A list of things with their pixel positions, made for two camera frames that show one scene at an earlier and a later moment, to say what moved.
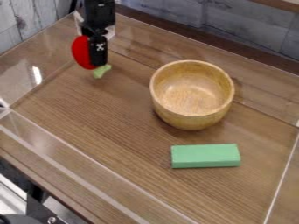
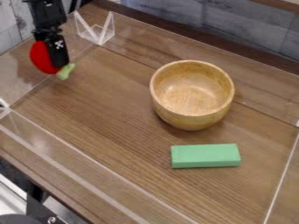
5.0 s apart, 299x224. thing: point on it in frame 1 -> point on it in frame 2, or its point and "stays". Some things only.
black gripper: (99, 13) -> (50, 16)
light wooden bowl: (191, 92) stays
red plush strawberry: (80, 52) -> (42, 61)
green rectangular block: (206, 156) stays
